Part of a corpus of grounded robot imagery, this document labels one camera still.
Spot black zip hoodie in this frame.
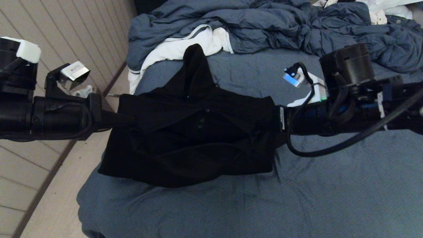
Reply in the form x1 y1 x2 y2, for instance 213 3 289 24
98 44 288 188

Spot beige trash bin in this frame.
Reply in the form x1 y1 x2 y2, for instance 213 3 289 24
94 87 115 114

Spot white plastic bin bag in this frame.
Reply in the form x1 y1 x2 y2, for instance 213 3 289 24
73 85 94 98

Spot blue bed sheet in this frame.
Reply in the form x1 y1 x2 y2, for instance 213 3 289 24
76 50 423 238

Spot white garment with dark trim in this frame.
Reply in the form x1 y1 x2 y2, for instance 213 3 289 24
128 25 234 95

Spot crumpled blue duvet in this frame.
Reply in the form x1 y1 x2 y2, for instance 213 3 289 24
127 0 423 74

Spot dark headboard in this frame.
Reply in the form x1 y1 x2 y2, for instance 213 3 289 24
134 0 169 15

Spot cream crumpled garment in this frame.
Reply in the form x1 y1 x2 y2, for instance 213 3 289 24
312 0 388 25

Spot white pillow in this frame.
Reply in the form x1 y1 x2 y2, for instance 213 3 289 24
359 0 423 20

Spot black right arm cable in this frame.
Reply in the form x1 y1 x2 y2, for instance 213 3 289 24
286 62 423 158

